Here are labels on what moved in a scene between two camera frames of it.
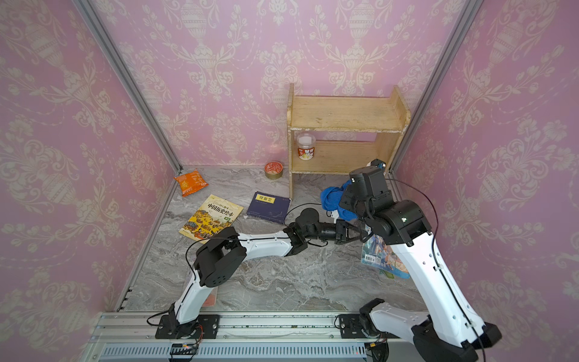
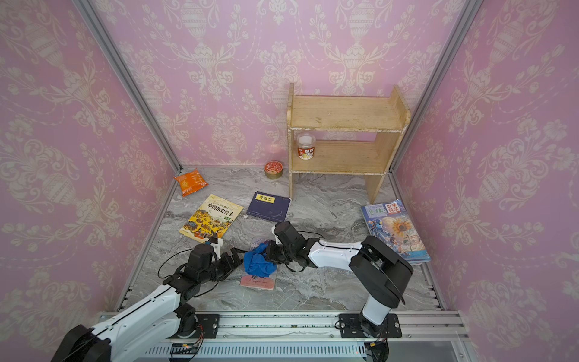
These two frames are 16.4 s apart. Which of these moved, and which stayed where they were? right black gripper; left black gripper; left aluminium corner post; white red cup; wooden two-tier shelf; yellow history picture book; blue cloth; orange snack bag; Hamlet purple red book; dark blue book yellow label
Moved: left black gripper; blue cloth; Hamlet purple red book; right black gripper
Stayed: orange snack bag; left aluminium corner post; dark blue book yellow label; wooden two-tier shelf; white red cup; yellow history picture book
